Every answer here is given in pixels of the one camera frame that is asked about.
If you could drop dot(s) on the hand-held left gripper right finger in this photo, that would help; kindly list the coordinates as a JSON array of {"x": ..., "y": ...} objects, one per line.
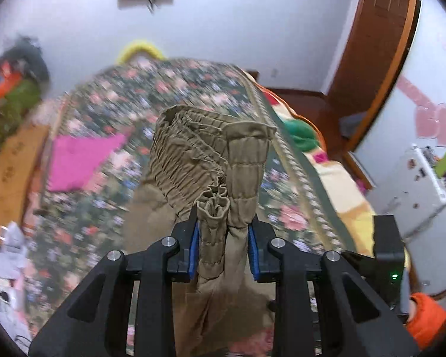
[{"x": 253, "y": 254}]

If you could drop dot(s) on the wooden bed post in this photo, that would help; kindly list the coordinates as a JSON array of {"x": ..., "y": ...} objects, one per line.
[{"x": 252, "y": 75}]

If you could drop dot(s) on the person's right forearm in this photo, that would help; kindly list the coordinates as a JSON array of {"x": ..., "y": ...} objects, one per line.
[{"x": 427, "y": 319}]

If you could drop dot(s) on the dark floral bedspread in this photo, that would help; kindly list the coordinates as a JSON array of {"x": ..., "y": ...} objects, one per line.
[{"x": 107, "y": 93}]

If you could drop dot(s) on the green printed storage box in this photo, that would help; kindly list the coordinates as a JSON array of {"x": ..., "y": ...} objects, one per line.
[{"x": 11, "y": 113}]

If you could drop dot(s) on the pink cloth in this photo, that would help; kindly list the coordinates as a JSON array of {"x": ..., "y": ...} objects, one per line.
[{"x": 78, "y": 160}]

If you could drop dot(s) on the brown wooden door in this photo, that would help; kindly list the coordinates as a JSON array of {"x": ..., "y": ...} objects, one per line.
[{"x": 375, "y": 37}]

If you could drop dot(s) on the olive khaki pants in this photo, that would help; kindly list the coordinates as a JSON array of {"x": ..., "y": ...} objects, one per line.
[{"x": 208, "y": 156}]

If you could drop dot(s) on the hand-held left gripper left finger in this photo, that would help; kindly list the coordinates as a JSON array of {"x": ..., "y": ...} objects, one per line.
[{"x": 194, "y": 247}]

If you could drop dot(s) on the white clutter pile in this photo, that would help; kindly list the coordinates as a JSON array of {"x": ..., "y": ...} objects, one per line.
[{"x": 5, "y": 260}]

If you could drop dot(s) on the white box with stickers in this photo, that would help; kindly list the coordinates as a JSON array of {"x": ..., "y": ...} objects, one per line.
[{"x": 412, "y": 189}]

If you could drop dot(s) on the colourful printed blanket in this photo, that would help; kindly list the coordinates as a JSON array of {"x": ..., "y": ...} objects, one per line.
[{"x": 334, "y": 178}]

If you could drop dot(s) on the pink wall stickers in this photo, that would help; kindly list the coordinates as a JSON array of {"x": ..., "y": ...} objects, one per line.
[{"x": 431, "y": 119}]

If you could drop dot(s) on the bamboo lap desk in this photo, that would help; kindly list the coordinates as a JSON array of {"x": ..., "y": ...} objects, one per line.
[{"x": 13, "y": 171}]

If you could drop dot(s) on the grey clothes pile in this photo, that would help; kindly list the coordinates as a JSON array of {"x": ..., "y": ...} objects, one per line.
[{"x": 29, "y": 54}]

